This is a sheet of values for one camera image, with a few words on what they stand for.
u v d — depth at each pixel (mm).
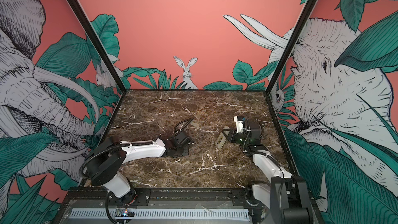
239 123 781
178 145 698
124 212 699
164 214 702
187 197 751
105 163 446
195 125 1010
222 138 834
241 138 747
